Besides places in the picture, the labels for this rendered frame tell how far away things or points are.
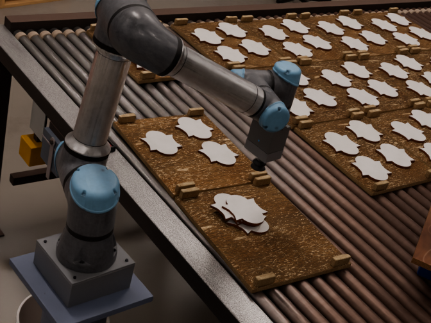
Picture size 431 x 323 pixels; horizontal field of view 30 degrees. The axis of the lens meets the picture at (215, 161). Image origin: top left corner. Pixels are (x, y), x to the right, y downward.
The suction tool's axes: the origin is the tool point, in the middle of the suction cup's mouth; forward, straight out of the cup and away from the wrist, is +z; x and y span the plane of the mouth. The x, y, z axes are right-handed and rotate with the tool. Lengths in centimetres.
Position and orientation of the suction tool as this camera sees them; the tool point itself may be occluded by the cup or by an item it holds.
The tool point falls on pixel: (258, 166)
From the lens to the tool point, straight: 223.5
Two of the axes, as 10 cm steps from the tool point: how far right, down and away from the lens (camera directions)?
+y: -6.4, -5.3, 5.6
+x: -7.3, 2.1, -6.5
